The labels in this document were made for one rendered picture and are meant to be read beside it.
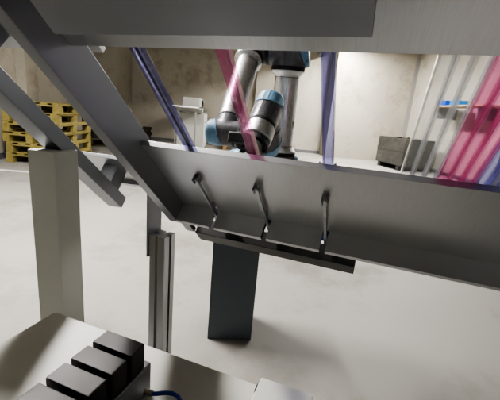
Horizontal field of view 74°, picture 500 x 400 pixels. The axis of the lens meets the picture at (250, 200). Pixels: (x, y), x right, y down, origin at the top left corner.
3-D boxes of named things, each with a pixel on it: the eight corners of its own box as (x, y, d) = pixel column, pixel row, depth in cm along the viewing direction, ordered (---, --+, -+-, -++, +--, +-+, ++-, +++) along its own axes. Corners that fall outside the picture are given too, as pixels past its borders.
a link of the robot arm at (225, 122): (238, 19, 115) (199, 128, 92) (270, 20, 113) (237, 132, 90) (242, 48, 125) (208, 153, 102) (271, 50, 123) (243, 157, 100)
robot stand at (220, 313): (209, 313, 155) (217, 198, 141) (248, 315, 156) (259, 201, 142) (207, 338, 137) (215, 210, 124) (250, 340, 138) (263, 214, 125)
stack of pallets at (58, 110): (47, 152, 558) (44, 101, 537) (93, 155, 563) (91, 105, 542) (2, 161, 451) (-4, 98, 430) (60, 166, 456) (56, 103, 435)
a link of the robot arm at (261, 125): (272, 118, 80) (241, 116, 83) (267, 132, 78) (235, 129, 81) (276, 139, 87) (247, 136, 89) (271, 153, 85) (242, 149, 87)
